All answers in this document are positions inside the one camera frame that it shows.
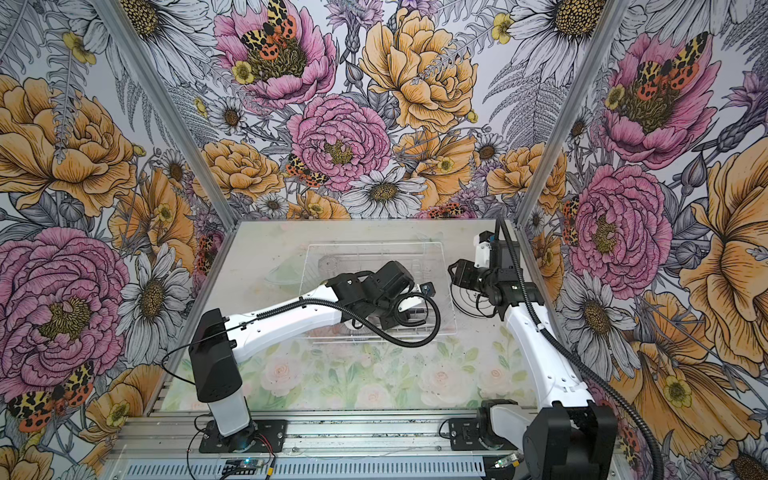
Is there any black corrugated cable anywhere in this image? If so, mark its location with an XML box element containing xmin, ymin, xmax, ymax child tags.
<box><xmin>494</xmin><ymin>217</ymin><xmax>665</xmax><ymax>480</ymax></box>
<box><xmin>239</xmin><ymin>290</ymin><xmax>442</xmax><ymax>349</ymax></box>

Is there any white wire dish rack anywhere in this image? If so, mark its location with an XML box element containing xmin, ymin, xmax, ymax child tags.
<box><xmin>300</xmin><ymin>241</ymin><xmax>457</xmax><ymax>343</ymax></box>

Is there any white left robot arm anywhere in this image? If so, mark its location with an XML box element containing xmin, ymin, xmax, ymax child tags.
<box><xmin>187</xmin><ymin>261</ymin><xmax>442</xmax><ymax>439</ymax></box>

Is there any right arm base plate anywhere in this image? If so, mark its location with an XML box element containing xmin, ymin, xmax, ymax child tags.
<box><xmin>448</xmin><ymin>418</ymin><xmax>498</xmax><ymax>451</ymax></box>

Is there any black corrugated cable left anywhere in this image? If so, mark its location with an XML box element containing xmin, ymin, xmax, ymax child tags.
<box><xmin>239</xmin><ymin>290</ymin><xmax>442</xmax><ymax>349</ymax></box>

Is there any aluminium corner post right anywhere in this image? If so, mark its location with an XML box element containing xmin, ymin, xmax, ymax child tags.
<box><xmin>514</xmin><ymin>0</ymin><xmax>629</xmax><ymax>230</ymax></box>

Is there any green circuit board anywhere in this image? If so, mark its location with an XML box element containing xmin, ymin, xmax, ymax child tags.
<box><xmin>221</xmin><ymin>458</ymin><xmax>276</xmax><ymax>479</ymax></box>

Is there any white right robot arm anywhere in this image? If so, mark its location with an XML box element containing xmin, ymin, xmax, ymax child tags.
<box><xmin>448</xmin><ymin>260</ymin><xmax>618</xmax><ymax>479</ymax></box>

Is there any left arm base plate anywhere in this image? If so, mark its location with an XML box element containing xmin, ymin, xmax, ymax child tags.
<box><xmin>198</xmin><ymin>420</ymin><xmax>288</xmax><ymax>454</ymax></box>

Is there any black corrugated cable right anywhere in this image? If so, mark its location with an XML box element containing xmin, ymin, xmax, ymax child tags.
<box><xmin>494</xmin><ymin>217</ymin><xmax>665</xmax><ymax>480</ymax></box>

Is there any aluminium corner post left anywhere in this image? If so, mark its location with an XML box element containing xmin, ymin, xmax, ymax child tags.
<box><xmin>94</xmin><ymin>1</ymin><xmax>239</xmax><ymax>232</ymax></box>

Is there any aluminium corner post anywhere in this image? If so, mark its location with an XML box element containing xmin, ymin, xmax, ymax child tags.
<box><xmin>94</xmin><ymin>1</ymin><xmax>239</xmax><ymax>232</ymax></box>
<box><xmin>514</xmin><ymin>0</ymin><xmax>629</xmax><ymax>230</ymax></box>

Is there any aluminium front rail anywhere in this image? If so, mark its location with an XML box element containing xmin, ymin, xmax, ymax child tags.
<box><xmin>98</xmin><ymin>410</ymin><xmax>625</xmax><ymax>480</ymax></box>

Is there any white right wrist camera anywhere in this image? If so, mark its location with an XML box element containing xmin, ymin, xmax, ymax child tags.
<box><xmin>473</xmin><ymin>231</ymin><xmax>494</xmax><ymax>268</ymax></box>

